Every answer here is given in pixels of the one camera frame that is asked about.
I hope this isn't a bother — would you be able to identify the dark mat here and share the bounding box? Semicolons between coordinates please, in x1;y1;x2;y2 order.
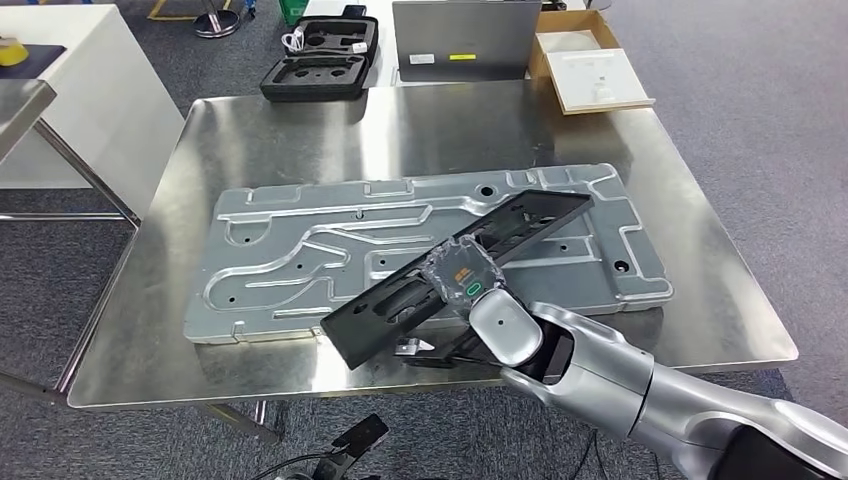
0;44;68;81

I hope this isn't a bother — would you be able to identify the white flat booklet box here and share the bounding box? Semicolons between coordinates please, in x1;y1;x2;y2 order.
546;47;654;111

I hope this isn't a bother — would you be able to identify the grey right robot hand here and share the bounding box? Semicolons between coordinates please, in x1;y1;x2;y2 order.
423;233;508;321

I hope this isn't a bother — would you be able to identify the brown cardboard box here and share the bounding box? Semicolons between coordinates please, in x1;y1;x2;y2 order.
527;9;657;117

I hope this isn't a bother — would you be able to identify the stainless steel workbench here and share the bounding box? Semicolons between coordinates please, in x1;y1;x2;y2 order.
66;79;800;445

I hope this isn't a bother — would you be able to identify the yellow object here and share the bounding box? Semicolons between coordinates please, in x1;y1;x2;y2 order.
0;36;31;68

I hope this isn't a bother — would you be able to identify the black stanchion with chrome base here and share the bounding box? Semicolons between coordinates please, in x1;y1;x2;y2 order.
193;0;241;40

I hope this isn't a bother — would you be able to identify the stamped grey metal plate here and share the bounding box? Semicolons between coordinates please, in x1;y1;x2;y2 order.
183;163;675;346

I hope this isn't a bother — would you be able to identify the grey laptop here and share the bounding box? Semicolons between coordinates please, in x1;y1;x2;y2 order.
390;0;543;86

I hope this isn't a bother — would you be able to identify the black foam equipment case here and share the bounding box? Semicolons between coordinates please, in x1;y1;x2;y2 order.
259;14;381;104

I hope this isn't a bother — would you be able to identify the green plastic bin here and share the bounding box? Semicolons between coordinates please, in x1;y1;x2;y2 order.
278;0;311;26

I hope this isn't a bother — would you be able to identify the black flat box on robot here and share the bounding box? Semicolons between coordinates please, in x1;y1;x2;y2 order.
329;413;391;480

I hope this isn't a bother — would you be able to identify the white round insert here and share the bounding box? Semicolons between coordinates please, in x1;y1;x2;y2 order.
536;29;601;54

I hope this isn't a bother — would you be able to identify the black plastic bracket part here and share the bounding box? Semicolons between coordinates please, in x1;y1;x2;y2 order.
319;190;596;371

